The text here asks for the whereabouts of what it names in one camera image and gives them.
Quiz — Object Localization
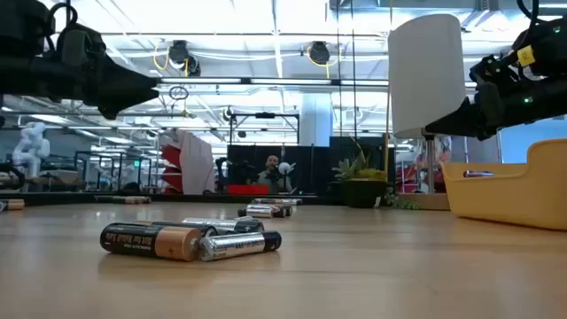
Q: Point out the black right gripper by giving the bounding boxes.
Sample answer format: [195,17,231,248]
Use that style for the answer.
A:
[424,55,567,141]

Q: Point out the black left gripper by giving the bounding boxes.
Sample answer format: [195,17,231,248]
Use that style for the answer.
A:
[42,20,160,121]

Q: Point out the white cylindrical table lamp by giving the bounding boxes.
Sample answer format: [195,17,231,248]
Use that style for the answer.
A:
[387,12,468,212]

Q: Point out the red storage shelf rack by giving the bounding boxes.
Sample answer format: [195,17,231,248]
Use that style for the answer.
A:
[395,135,454,195]

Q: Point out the long ceiling light strip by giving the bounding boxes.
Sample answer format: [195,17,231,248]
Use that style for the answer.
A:
[158,76,478,89]

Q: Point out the yellow plastic bin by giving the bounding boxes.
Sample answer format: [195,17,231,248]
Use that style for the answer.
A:
[440,138,567,232]

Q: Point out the white robot figure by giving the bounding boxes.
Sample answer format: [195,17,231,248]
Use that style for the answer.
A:
[12,121,51,179]

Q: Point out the red rack with pale cover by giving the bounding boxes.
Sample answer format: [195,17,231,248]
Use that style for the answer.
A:
[159,128,217,196]

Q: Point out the potted succulent plant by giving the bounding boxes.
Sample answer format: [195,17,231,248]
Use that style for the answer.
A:
[330,148,421,211]

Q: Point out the black desk equipment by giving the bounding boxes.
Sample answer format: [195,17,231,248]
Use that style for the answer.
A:
[214,157,256,195]

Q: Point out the white building column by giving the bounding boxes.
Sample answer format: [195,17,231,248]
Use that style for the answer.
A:
[299,91,334,148]

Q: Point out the black partition curtain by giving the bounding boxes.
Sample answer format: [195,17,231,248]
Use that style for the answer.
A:
[226,135,396,197]

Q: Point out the black gantry stand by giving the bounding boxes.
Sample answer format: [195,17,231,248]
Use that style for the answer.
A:
[228,111,301,146]

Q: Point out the red box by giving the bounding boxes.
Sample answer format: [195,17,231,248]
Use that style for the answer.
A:
[226,183,271,197]

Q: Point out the person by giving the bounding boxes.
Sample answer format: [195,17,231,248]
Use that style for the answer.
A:
[252,154,294,195]

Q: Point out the black frame workstation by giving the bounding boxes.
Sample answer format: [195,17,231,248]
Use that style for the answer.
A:
[73,150,154,194]

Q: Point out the black hanging ring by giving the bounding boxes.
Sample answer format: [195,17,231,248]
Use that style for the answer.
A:
[167,84,190,102]

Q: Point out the black ceiling cable reel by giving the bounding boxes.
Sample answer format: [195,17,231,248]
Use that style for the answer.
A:
[307,40,331,67]
[167,39,202,78]

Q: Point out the black hanging cable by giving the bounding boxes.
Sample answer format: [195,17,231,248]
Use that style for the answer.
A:
[336,0,343,138]
[351,0,358,143]

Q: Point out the black curved cable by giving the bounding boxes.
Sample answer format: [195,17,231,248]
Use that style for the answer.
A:
[0,162,27,191]

